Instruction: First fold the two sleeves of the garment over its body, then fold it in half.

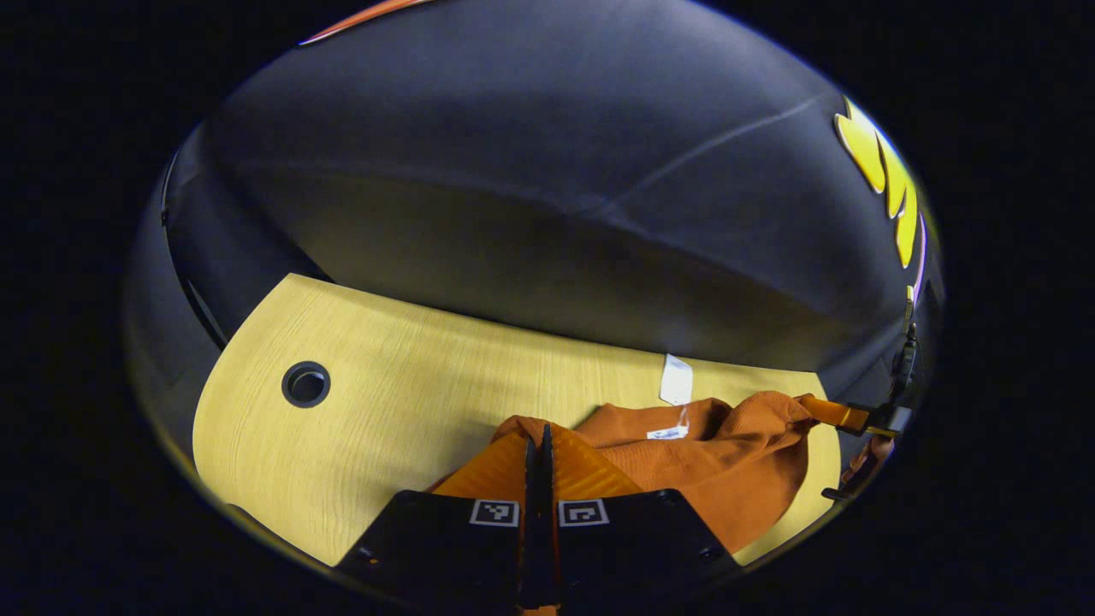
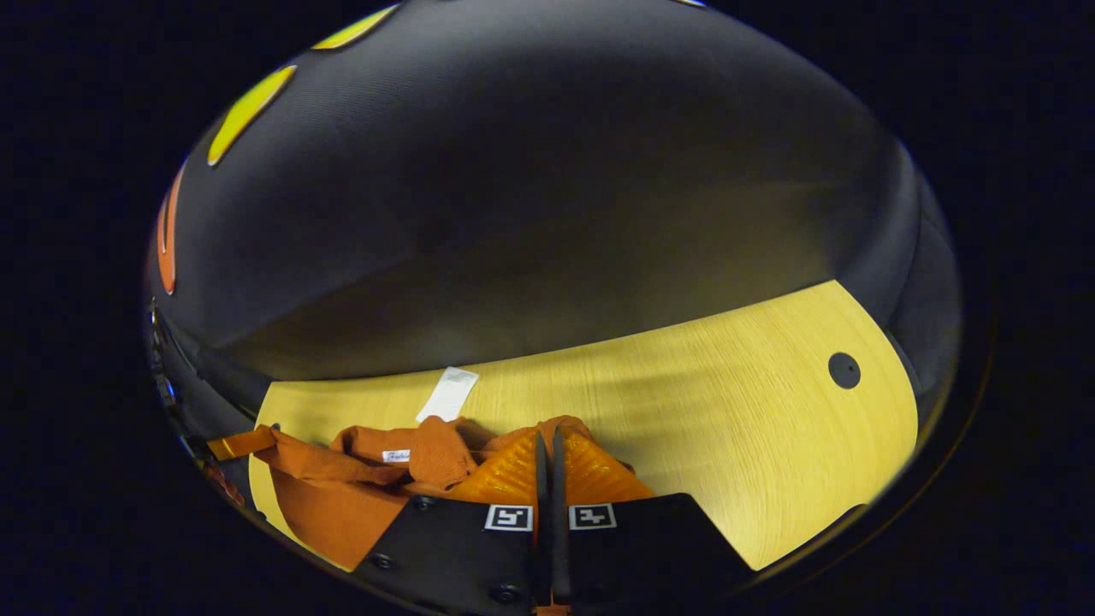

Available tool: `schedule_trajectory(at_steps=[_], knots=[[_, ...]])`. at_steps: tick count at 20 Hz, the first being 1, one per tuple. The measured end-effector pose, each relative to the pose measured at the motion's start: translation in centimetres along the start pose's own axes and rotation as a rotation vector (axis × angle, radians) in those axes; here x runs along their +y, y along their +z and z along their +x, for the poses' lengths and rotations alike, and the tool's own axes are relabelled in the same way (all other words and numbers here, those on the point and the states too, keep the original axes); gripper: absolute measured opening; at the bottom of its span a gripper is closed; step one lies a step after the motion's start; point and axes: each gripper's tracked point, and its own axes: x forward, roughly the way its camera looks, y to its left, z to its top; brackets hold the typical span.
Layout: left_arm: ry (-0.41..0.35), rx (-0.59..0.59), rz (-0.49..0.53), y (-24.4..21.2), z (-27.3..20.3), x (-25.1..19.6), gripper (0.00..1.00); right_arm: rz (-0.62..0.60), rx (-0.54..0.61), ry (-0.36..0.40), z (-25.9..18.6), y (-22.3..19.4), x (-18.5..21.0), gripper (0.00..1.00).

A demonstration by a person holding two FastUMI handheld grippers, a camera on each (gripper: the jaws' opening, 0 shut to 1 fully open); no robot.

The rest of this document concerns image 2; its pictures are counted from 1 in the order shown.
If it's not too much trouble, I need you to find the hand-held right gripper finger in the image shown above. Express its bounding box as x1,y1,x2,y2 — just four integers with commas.
552,428,754,611
355,430,551,613

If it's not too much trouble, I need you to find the orange jacket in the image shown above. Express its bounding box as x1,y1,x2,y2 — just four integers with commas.
205,368,638,572

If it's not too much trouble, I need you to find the black backdrop cloth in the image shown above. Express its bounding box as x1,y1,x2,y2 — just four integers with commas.
145,0,963,446

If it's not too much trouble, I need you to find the black table cable grommet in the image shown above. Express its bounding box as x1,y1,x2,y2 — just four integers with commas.
827,352,862,391

